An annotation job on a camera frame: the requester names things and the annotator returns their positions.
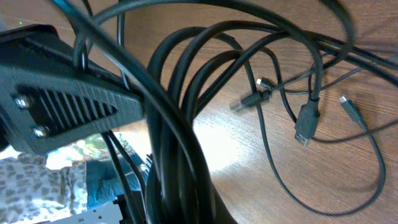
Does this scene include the black usb cables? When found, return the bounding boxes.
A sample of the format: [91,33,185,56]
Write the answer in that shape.
[52,0,398,224]

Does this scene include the person in blue jeans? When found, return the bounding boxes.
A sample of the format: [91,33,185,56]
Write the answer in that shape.
[0,132,147,223]

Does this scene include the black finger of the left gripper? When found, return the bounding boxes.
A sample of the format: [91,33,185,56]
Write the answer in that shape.
[1,24,144,154]

